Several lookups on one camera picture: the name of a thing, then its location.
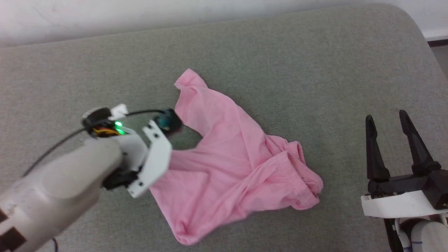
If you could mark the pink cloth garment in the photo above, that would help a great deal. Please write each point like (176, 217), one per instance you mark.
(227, 147)

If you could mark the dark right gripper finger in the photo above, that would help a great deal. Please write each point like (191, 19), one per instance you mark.
(421, 154)
(377, 157)

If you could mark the dark wall baseboard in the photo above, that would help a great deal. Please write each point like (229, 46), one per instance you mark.
(439, 43)

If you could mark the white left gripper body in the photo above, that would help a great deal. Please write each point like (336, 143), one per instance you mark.
(157, 157)

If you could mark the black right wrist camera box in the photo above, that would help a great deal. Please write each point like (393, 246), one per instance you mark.
(440, 189)

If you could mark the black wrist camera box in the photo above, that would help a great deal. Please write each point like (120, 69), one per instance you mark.
(440, 189)
(168, 120)

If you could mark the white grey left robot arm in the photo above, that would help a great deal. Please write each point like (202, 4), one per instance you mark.
(63, 189)

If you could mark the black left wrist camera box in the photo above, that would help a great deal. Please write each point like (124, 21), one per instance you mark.
(168, 120)

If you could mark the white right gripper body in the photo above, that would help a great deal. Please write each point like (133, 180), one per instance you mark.
(395, 204)

